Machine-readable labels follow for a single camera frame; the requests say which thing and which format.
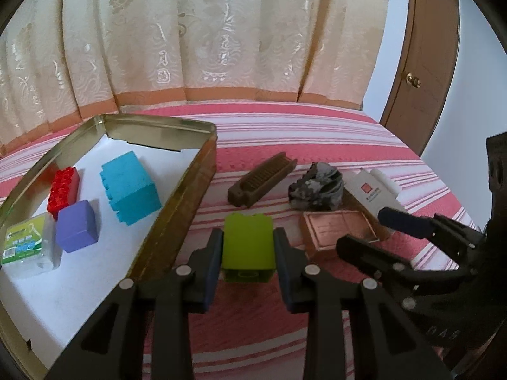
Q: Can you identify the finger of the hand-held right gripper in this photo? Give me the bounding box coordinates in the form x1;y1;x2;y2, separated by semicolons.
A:
336;234;426;297
377;207;486;264

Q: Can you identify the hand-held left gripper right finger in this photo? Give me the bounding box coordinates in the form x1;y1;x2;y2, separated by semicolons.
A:
273;227;454;380

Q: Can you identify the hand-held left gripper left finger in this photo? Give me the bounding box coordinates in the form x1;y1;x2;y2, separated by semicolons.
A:
44;227;226;380

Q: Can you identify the green toy block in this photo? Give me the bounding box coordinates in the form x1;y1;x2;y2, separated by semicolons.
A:
221;214;275;283

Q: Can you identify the copper coloured box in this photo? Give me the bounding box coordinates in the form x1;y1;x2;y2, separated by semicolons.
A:
299;211;384;260

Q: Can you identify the white box with red label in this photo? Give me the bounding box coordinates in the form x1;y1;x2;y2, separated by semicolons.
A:
344;168;408;242

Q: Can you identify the gold metal tin box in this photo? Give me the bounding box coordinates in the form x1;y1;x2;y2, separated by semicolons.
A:
0;113;218;365

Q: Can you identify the grey cloth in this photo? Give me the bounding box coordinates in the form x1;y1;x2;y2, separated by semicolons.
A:
288;162;344;211

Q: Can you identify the brown comb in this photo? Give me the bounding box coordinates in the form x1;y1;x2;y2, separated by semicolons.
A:
228;152;298;208

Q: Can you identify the blue toy block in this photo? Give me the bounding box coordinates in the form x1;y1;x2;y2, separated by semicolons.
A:
101;151;162;226

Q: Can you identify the purple toy block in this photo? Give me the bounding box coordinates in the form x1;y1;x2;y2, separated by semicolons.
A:
55;200;99;253

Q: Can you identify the red toy block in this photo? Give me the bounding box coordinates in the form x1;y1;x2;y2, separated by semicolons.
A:
47;168;82;221

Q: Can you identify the clear floss pick box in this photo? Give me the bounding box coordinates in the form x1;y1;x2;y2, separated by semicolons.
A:
2;212;62;278

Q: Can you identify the pink striped bed sheet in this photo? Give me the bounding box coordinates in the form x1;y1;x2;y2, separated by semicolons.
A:
0;101;507;380

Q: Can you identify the brown wooden door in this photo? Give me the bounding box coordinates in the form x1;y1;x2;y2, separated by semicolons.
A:
378;0;507;159

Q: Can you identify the cream floral curtain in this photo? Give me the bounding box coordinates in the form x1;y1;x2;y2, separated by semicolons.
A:
0;0;391;159

